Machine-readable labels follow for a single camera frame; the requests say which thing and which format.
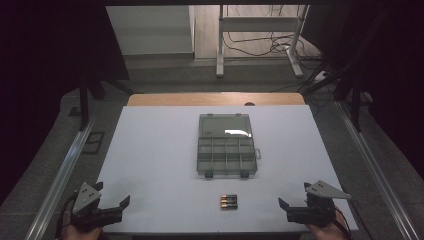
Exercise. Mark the person's left hand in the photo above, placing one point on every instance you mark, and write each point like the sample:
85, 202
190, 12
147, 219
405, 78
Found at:
80, 234

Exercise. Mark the wooden table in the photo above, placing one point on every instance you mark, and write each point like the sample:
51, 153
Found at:
200, 99

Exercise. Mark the black metal stand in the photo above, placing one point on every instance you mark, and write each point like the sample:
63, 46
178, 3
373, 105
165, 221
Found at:
356, 106
84, 103

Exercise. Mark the person's right hand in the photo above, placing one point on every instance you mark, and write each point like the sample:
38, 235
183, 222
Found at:
328, 232

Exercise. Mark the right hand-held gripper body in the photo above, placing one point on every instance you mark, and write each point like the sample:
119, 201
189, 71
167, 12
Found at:
320, 206

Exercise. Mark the white cabinet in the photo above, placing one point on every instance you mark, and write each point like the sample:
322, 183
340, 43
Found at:
150, 30

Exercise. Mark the metal floor rail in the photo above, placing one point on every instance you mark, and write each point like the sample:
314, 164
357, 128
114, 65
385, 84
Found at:
376, 173
60, 180

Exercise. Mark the black floor socket frame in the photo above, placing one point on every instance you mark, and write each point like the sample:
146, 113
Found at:
93, 142

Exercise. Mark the clear plastic compartment box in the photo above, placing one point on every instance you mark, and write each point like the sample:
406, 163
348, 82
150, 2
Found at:
226, 153

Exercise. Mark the white metal desk frame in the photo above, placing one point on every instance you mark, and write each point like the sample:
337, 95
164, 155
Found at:
260, 24

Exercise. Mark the black and gold battery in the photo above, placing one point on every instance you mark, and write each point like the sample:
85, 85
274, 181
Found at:
229, 206
229, 202
229, 197

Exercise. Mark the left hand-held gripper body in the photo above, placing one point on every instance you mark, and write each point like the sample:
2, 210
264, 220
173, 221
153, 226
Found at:
86, 200

